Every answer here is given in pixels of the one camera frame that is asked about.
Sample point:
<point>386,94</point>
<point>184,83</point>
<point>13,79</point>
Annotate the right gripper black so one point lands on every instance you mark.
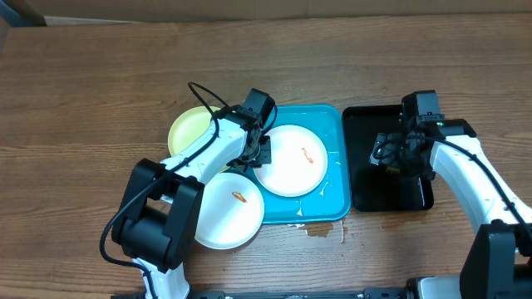
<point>391,150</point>

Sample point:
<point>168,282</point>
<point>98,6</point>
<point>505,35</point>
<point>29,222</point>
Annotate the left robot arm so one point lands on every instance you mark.
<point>160,210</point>

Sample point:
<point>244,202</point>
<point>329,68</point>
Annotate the yellow green sponge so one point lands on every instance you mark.
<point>392,170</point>

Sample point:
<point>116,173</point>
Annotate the teal plastic tray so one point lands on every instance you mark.
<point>331,199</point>

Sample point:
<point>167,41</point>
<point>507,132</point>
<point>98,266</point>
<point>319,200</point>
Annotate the yellow plate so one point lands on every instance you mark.
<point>185,130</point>

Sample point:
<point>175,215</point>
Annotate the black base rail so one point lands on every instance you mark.
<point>368,293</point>

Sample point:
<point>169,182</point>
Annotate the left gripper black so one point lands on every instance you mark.
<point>265,159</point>

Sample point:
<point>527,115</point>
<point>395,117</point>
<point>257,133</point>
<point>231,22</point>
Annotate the white plate with sauce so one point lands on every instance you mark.
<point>299,162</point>

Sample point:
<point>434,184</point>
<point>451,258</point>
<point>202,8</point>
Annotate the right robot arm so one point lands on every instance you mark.
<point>500,219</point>

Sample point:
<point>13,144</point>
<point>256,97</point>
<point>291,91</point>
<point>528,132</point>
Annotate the black plastic tray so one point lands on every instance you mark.
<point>374,189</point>

